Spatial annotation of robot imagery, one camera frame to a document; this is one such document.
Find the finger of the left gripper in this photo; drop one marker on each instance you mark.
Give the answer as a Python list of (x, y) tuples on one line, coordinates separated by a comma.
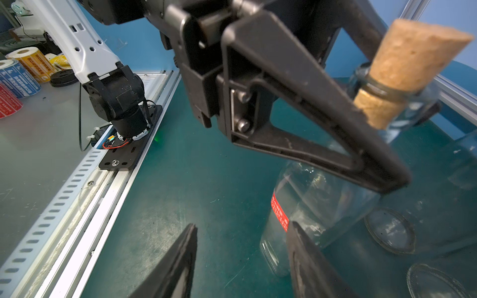
[(393, 91), (263, 62)]

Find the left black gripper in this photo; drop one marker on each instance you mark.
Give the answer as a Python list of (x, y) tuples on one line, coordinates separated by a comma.
[(193, 30)]

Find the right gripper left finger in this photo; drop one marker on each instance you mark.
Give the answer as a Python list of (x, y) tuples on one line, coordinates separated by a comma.
[(173, 275)]

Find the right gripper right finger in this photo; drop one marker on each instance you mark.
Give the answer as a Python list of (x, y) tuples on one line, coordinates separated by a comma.
[(312, 276)]

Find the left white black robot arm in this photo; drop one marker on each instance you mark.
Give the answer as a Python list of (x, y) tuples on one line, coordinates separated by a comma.
[(115, 92)]

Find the far left bottle red label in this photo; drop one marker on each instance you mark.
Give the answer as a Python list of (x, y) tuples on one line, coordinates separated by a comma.
[(279, 213)]

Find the yellow label tape roll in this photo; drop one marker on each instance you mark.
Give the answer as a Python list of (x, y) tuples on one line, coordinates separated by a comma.
[(35, 62)]

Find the blue label tape roll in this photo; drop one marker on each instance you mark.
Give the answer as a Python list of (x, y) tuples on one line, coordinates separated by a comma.
[(18, 80)]

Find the red label tape roll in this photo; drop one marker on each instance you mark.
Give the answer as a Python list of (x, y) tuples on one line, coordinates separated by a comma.
[(9, 104)]

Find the black tape roll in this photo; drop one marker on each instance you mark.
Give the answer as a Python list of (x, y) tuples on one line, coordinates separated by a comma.
[(63, 78)]

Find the right aluminium frame post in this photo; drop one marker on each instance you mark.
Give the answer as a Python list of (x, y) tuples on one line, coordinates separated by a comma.
[(414, 9)]

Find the aluminium front rail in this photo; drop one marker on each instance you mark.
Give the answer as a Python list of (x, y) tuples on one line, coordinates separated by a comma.
[(58, 204)]

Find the aluminium back frame bar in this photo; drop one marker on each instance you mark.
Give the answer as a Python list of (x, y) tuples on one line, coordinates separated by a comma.
[(460, 100)]

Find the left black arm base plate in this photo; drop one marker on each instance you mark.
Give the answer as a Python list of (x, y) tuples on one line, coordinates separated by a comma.
[(125, 154)]

